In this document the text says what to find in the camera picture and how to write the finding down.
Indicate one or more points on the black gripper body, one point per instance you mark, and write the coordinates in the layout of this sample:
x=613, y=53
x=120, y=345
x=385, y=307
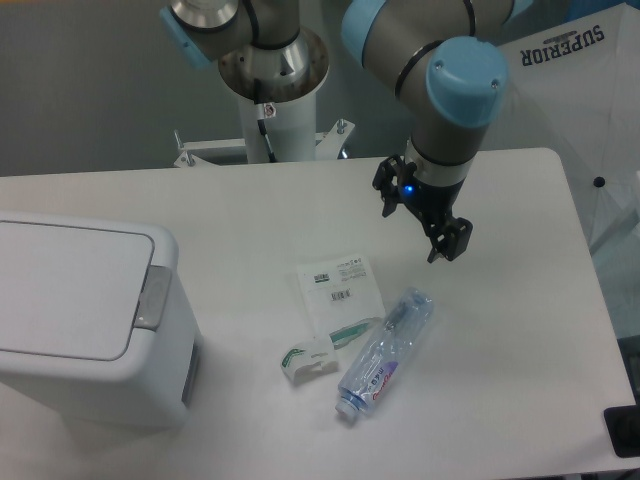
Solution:
x=431, y=205

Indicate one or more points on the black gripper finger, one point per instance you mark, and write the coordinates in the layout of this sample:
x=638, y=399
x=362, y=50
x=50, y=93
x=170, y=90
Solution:
x=385, y=182
x=449, y=238

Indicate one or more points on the white push-button trash can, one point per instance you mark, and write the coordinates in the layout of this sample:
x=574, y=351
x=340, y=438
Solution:
x=95, y=322

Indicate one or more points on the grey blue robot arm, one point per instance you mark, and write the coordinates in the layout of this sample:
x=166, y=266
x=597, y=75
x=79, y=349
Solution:
x=434, y=56

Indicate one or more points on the clear crushed plastic bottle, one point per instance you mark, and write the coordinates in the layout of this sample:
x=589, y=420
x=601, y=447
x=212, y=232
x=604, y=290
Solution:
x=387, y=349

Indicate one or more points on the white plastic packaging bag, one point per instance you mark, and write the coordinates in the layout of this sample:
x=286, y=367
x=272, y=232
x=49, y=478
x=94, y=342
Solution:
x=338, y=294

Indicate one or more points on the white superior umbrella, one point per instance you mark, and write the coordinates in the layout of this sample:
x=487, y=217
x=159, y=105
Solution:
x=574, y=88

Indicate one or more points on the white green paper wrapper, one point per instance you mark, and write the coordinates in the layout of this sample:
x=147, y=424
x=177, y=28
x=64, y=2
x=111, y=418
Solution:
x=309, y=360

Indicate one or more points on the black device at edge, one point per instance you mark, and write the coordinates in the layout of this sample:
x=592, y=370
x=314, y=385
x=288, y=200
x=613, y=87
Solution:
x=622, y=424

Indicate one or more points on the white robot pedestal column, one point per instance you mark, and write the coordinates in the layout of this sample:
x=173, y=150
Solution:
x=293, y=120

